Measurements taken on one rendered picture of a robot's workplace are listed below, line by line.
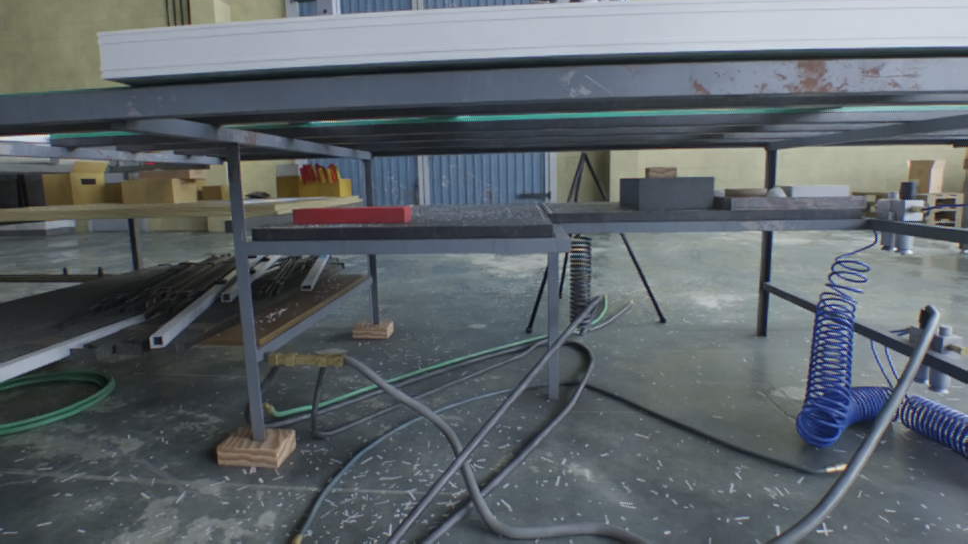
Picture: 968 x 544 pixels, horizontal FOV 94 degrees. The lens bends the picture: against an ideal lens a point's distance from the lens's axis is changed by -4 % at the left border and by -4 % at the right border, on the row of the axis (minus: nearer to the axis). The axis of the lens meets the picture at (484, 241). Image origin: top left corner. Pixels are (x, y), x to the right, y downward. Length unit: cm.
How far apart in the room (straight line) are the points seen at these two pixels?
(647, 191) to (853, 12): 85
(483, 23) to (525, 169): 648
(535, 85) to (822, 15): 40
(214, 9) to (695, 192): 778
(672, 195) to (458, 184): 584
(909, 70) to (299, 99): 88
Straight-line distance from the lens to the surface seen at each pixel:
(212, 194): 226
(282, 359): 135
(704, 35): 77
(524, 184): 719
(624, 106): 99
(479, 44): 72
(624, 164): 700
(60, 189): 249
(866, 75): 87
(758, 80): 80
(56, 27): 1079
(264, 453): 138
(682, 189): 159
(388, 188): 748
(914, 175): 806
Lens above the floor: 69
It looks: 7 degrees down
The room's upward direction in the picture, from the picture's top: 1 degrees counter-clockwise
